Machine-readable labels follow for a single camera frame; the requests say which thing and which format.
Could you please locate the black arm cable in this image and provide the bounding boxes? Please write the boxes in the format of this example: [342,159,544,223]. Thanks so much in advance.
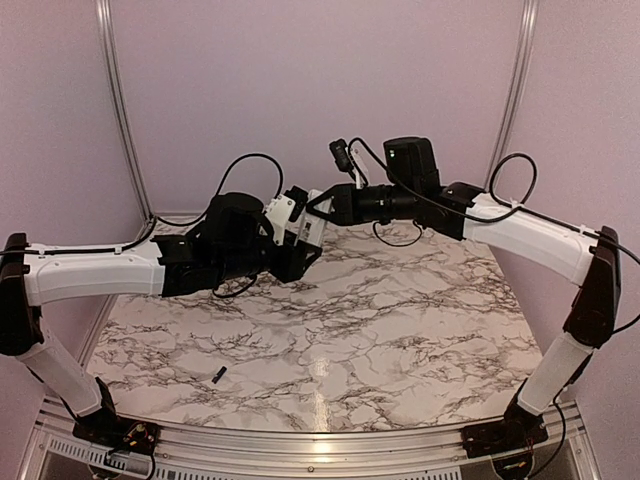
[349,137,609,241]
[0,152,285,259]

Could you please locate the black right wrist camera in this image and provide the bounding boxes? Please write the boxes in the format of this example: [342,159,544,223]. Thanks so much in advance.
[329,139,353,173]

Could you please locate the right aluminium frame post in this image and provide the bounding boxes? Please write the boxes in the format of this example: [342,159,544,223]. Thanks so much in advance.
[485,0,540,187]

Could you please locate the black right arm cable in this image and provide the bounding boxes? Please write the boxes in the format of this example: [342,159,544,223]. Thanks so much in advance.
[349,137,609,241]

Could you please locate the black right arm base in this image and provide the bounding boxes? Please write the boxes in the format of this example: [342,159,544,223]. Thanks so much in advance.
[461,396,549,458]

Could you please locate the dark blue battery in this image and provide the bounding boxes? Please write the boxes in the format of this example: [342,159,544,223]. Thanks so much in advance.
[212,366,227,384]

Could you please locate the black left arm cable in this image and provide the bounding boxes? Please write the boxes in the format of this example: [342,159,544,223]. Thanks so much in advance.
[0,152,285,259]

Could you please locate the white air conditioner remote control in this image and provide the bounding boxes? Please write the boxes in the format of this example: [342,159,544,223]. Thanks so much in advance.
[296,189,332,247]

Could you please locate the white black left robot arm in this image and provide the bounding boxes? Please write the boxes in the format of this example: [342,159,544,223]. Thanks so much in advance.
[1,193,326,445]

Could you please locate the left aluminium frame post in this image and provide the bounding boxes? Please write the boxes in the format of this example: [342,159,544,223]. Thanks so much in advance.
[95,0,153,219]

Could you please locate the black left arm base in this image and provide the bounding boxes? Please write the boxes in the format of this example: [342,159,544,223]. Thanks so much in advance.
[73,377,160,455]

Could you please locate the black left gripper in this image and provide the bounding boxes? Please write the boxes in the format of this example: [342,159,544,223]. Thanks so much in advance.
[216,229,323,283]

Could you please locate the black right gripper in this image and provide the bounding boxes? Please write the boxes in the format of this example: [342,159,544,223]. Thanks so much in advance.
[310,182,421,225]

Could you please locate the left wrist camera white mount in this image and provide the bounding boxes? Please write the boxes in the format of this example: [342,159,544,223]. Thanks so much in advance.
[264,186,309,246]

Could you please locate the aluminium frame post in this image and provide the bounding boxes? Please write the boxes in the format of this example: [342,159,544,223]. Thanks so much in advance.
[95,0,153,219]
[485,0,540,187]

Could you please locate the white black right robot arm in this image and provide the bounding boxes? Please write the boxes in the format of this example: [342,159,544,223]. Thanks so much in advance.
[306,136,621,448]

